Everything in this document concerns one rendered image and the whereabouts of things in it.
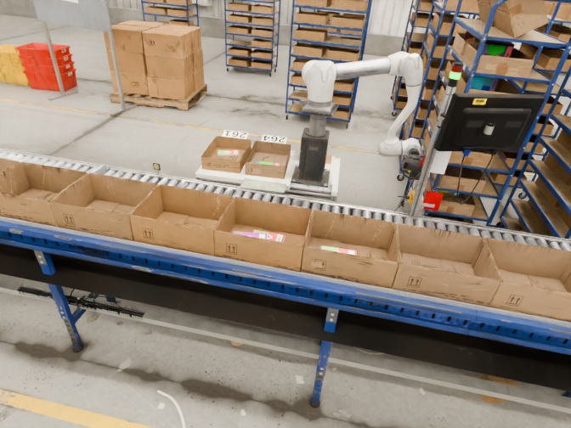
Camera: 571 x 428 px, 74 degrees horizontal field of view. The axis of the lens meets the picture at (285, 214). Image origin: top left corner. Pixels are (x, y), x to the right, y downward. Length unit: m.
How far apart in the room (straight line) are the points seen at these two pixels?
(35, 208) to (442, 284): 1.85
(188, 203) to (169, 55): 4.26
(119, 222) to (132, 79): 4.76
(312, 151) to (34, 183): 1.63
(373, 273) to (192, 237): 0.80
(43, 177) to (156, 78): 4.04
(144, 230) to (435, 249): 1.35
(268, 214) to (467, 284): 0.93
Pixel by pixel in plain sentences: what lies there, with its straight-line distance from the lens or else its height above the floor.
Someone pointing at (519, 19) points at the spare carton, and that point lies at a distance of 2.72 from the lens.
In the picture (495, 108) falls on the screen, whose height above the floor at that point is 1.49.
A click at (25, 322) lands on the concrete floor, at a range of 3.02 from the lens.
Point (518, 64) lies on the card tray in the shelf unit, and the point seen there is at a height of 1.61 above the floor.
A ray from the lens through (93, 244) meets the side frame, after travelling 1.94.
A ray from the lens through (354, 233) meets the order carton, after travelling 1.87.
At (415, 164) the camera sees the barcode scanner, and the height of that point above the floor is 1.08.
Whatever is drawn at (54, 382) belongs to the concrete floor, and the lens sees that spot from 2.64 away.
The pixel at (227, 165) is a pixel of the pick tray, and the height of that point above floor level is 0.81.
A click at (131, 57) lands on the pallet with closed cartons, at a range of 6.38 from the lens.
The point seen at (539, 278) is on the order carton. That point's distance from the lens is 2.12.
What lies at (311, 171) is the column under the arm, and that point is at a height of 0.83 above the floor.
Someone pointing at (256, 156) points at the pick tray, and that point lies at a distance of 2.94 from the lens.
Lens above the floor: 2.04
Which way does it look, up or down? 34 degrees down
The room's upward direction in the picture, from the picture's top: 5 degrees clockwise
